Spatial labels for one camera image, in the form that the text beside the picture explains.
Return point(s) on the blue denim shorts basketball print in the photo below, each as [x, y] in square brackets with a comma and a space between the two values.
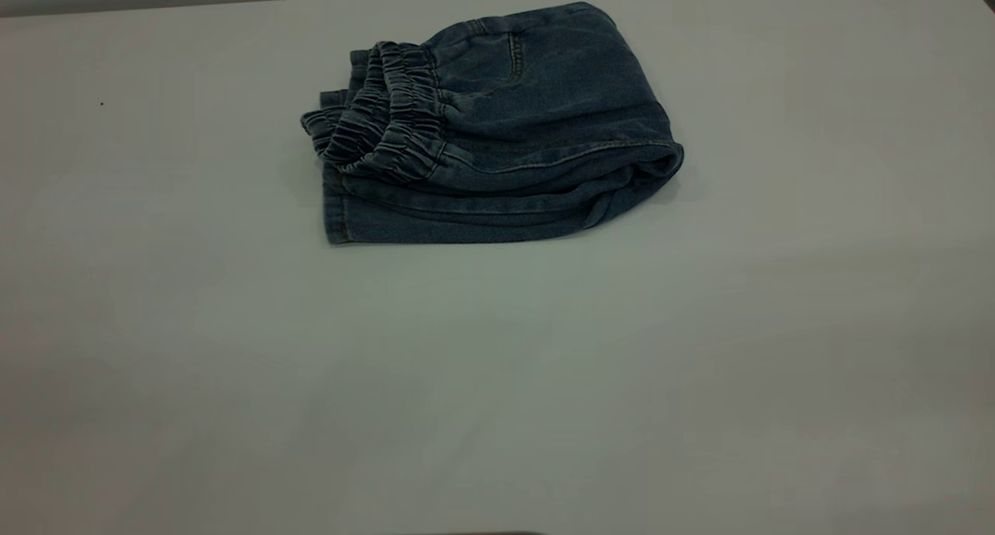
[528, 131]

